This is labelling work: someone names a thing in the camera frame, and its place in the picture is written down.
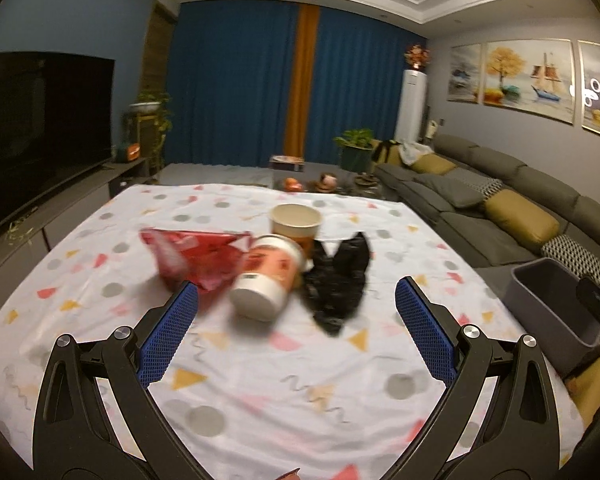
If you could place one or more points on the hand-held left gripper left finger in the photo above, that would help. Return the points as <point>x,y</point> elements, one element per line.
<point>167,330</point>

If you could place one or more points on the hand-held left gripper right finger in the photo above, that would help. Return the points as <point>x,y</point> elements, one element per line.
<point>425,330</point>

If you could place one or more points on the grey trash bin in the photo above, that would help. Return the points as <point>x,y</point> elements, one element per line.
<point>540,310</point>

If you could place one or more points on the tall orange printed paper cup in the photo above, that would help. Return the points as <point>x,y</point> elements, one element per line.
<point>265,280</point>

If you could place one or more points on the black and white patterned cushion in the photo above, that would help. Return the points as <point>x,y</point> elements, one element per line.
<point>482,182</point>
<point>577,257</point>

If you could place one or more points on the red printed plastic bag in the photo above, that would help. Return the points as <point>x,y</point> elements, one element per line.
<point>190,255</point>

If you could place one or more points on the mustard yellow fabric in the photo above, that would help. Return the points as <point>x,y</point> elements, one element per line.
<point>590,385</point>

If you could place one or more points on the black plastic bag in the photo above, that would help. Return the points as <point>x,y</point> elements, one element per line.
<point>335,280</point>

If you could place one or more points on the large mustard cushion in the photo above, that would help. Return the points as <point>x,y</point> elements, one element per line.
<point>522,220</point>

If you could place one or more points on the white printed tablecloth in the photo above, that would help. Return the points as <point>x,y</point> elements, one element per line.
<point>280,385</point>

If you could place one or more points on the grey cushion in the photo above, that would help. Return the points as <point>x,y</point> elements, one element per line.
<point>447,190</point>

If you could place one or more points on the grey sofa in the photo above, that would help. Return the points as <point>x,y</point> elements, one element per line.
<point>530,180</point>

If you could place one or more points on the grey television cabinet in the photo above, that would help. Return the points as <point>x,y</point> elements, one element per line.
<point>70,200</point>

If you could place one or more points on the small mustard cushion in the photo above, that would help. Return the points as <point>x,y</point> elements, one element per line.
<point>434,164</point>

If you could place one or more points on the short orange printed paper cup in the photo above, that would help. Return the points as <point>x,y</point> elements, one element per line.
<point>295,220</point>

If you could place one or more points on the small brown figurine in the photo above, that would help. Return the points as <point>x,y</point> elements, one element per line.
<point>326,182</point>

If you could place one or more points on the white clothing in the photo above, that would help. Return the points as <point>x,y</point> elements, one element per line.
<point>416,152</point>

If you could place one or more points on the orange speaker box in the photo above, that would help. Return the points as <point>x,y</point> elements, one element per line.
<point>129,151</point>

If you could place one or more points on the dark green planter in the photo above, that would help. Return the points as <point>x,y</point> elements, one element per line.
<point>356,160</point>

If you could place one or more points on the printed cardboard box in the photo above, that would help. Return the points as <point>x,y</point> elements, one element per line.
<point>286,163</point>

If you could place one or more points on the green leafy plant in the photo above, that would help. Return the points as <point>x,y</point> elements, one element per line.
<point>355,137</point>

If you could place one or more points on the trailing plant in white pot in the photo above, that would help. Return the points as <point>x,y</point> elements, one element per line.
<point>152,110</point>

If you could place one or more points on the white standing air conditioner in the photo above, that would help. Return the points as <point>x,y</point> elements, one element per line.
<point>411,105</point>

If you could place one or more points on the black television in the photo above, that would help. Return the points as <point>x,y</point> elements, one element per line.
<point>35,140</point>

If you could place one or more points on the tree and sailboat painting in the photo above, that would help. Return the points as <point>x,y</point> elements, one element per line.
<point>527,80</point>

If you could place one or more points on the blue curtain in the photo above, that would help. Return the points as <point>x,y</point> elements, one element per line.
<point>360,85</point>
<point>230,85</point>

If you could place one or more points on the small boat painting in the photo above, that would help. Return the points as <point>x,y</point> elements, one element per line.
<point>464,74</point>

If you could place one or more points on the red flower decoration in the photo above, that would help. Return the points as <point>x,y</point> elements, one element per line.
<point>417,55</point>

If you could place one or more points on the orange curtain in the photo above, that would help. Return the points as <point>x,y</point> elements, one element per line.
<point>302,80</point>

